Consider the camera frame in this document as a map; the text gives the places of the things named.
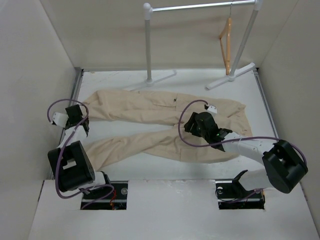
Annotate beige trousers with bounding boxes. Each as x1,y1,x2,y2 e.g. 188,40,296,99
84,89,252,170

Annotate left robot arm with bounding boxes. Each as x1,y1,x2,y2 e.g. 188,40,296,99
47,104,114,200

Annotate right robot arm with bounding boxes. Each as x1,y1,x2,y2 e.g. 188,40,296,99
184,112,308,194

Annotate wooden clothes hanger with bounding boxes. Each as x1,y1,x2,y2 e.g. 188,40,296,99
219,1,234,76

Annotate white clothes rack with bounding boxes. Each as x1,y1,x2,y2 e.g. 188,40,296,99
124,0,263,91

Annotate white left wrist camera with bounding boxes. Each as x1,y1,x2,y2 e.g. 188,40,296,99
50,112,69,128

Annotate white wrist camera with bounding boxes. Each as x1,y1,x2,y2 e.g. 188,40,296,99
204,104,218,116
50,112,69,128

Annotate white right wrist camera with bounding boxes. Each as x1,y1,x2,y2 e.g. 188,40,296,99
204,104,218,116

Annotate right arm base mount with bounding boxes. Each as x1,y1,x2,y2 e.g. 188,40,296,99
215,179,266,210

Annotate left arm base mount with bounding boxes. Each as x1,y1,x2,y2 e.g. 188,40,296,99
80,181,129,211

